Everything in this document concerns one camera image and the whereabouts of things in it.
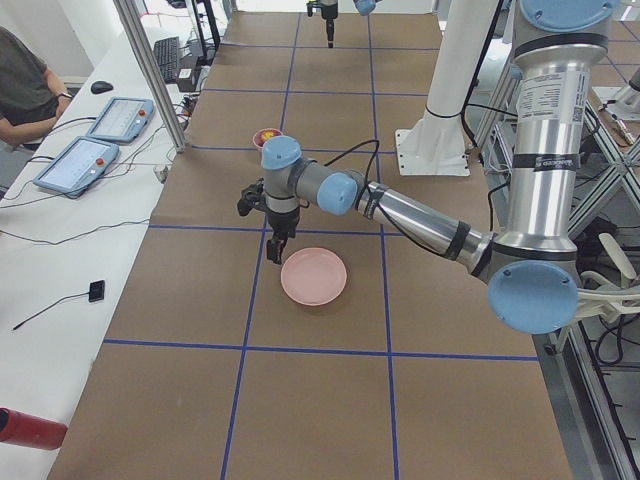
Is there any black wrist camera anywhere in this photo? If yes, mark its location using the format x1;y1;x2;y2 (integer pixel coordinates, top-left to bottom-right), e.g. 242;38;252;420
237;178;266;217

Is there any small black device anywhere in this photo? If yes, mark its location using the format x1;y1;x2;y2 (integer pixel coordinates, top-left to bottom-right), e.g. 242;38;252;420
88;280;106;303

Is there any pink bowl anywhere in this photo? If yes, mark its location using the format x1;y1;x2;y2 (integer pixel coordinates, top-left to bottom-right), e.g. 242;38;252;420
252;128;283;151

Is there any black keyboard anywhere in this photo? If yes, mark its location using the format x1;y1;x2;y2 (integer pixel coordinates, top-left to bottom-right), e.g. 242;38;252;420
153;36;180;84

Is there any red cylinder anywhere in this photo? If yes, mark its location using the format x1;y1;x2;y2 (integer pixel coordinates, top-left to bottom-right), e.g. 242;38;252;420
1;408;67;450

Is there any pink plate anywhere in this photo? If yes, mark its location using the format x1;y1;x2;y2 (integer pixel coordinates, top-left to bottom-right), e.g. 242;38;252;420
280;247;347;306

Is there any white camera stand column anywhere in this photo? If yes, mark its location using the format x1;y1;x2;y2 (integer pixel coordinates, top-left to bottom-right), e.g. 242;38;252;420
395;0;507;177

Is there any black computer mouse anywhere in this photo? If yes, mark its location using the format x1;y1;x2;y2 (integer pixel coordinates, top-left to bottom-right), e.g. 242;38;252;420
90;80;114;95

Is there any near blue teach pendant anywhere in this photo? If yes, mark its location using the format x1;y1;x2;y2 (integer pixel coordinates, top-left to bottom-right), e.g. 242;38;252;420
33;137;120;198

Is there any seated person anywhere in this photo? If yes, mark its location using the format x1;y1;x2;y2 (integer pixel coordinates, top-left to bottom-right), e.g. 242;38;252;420
1;27;73;148

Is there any far blue teach pendant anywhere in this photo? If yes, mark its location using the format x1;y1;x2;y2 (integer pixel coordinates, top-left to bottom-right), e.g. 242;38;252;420
87;97;155;144

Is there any blue teach pendant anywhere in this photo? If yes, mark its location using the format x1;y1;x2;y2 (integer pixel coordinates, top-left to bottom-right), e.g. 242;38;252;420
87;97;155;144
33;137;120;198

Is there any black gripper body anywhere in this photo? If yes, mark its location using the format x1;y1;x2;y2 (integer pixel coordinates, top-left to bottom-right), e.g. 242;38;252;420
267;208;300;243

